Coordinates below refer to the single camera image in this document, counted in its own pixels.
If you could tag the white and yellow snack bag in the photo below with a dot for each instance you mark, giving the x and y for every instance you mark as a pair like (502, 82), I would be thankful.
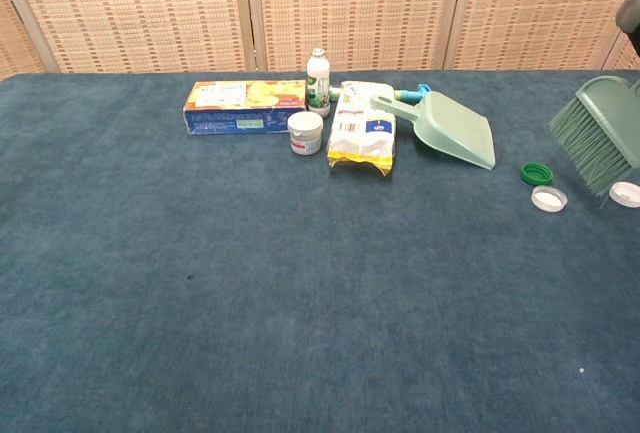
(360, 138)

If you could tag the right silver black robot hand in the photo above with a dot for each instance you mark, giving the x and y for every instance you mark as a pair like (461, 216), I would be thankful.
(632, 23)

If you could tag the white lid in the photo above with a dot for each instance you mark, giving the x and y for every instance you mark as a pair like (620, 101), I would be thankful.
(626, 194)
(549, 199)

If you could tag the green plastic dustpan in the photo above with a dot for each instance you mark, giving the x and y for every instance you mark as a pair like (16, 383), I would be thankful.
(450, 128)

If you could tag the orange and blue cookie box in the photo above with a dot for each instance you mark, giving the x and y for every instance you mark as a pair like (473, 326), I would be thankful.
(240, 103)

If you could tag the small white plastic jar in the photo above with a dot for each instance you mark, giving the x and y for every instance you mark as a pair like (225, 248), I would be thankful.
(305, 135)

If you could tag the woven bamboo screen panel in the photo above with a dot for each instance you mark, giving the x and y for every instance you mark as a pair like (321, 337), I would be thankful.
(17, 43)
(135, 8)
(622, 58)
(545, 8)
(355, 8)

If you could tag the small white green bottle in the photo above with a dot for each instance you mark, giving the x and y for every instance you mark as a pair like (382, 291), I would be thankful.
(318, 83)

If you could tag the green bottle cap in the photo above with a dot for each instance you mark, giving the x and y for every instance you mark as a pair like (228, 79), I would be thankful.
(537, 174)

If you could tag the teal green water pump toy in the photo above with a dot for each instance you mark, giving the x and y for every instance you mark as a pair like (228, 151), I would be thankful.
(410, 96)

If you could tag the blue felt table cover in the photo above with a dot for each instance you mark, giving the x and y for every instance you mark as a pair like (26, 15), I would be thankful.
(200, 278)

